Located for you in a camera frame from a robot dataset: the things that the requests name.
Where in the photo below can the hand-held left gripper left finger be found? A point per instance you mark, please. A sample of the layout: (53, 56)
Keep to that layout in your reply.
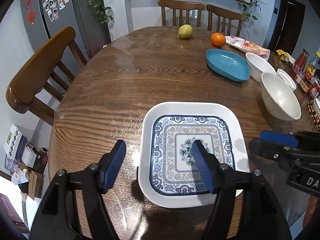
(113, 166)

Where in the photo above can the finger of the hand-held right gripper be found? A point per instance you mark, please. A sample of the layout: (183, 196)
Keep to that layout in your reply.
(262, 148)
(277, 137)

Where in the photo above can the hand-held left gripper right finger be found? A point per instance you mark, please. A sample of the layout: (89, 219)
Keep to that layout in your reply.
(201, 166)

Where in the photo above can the large white bowl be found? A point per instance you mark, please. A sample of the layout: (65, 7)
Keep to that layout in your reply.
(257, 65)
(280, 97)

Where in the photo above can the square patterned white plate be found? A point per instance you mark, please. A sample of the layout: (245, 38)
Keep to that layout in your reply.
(162, 120)

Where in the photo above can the blue oval dish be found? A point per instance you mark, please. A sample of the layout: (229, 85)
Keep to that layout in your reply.
(225, 65)

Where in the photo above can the wooden bead trivet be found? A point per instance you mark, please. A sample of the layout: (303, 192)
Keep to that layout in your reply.
(312, 112)

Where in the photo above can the white dish with dark rim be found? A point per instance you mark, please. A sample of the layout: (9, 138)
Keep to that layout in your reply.
(317, 106)

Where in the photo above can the small white ramekin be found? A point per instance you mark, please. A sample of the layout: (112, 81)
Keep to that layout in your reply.
(287, 78)

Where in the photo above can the brown sauce jar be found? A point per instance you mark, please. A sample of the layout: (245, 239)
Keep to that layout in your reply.
(306, 85)

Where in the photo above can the red sauce jar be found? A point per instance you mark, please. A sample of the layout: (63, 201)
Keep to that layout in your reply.
(315, 90)

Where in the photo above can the dark printed box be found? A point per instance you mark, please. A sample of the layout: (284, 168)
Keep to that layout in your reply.
(41, 161)

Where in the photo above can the yellow cap sauce bottle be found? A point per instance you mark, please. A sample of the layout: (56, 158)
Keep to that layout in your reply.
(312, 67)

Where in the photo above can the red sauce bottle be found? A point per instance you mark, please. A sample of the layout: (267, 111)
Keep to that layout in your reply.
(300, 62)

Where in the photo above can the cardboard box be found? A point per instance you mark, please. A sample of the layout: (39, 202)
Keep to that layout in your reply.
(35, 185)

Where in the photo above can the yellow snack packet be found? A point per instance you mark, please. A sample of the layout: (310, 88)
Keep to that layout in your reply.
(285, 55)

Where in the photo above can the white snack bag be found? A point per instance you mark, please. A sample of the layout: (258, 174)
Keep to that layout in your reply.
(246, 45)

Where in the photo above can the dark wooden door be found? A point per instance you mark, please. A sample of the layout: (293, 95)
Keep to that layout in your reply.
(282, 25)

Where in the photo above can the orange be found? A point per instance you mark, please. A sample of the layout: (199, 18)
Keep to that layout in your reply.
(218, 39)

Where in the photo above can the curved-back wooden chair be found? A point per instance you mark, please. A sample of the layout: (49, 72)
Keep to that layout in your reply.
(37, 65)

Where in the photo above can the small green vine plant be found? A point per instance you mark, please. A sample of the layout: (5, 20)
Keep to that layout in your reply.
(251, 7)

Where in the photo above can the green pear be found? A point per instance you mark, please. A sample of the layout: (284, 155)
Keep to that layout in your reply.
(185, 31)

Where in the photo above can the slatted wooden chair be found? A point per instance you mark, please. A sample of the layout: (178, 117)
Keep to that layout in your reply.
(225, 11)
(180, 5)

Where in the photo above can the grey refrigerator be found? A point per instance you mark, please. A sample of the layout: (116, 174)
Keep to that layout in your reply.
(75, 17)

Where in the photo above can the hanging green vine plant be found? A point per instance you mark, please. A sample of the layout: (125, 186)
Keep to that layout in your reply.
(96, 0)

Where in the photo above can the square red fridge decoration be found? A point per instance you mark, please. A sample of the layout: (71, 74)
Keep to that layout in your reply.
(31, 17)

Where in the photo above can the round red fridge decoration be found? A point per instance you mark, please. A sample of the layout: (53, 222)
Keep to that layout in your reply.
(29, 1)

